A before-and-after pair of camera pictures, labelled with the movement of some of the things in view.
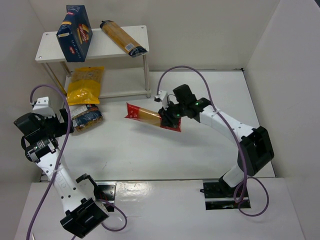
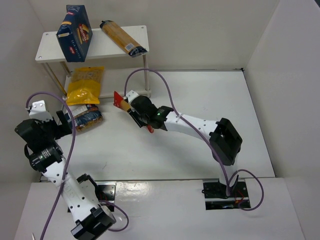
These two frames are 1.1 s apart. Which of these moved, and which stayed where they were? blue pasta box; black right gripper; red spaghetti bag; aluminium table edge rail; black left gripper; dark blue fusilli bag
Moved: black right gripper; red spaghetti bag
Stayed: dark blue fusilli bag; blue pasta box; black left gripper; aluminium table edge rail
